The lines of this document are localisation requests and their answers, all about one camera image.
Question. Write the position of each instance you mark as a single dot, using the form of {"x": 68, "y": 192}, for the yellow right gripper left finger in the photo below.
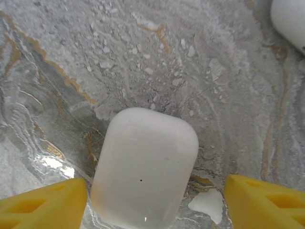
{"x": 40, "y": 207}

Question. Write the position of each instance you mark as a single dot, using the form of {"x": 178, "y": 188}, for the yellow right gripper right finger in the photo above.
{"x": 267, "y": 207}

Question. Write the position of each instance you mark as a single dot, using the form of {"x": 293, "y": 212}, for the white earbud charging case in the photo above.
{"x": 290, "y": 19}
{"x": 143, "y": 167}

